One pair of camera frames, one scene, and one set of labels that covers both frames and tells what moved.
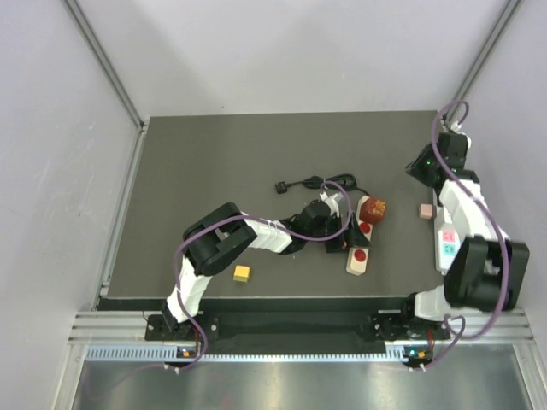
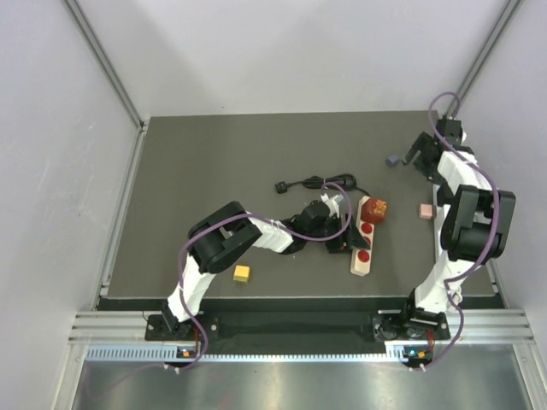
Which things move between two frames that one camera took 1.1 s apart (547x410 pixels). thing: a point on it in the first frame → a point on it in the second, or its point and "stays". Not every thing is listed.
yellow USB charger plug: [241, 273] stays
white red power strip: [358, 257] stays
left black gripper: [351, 237] stays
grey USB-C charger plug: [427, 211] → [391, 161]
